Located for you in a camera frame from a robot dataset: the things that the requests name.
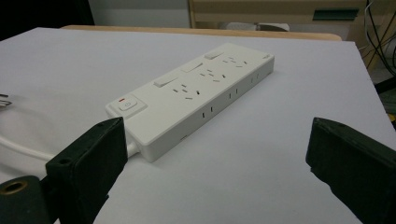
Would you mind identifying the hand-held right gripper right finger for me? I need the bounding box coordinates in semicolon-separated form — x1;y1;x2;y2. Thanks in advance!
304;117;396;224

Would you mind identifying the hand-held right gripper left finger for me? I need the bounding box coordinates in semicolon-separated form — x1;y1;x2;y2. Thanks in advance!
45;117;129;224

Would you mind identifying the white power strip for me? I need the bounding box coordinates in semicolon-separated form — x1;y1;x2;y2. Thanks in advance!
105;42;276;163

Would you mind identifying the wooden shelf unit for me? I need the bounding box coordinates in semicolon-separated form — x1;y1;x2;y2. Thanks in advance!
188;0;396;49

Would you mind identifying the wooden table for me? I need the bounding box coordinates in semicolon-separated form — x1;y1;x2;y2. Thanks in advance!
61;24;343;42

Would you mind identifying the white power cable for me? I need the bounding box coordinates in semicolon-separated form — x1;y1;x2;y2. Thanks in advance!
0;135;140;162

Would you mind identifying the bundle of black cables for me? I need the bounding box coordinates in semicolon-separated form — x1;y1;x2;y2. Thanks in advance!
361;0;396;77

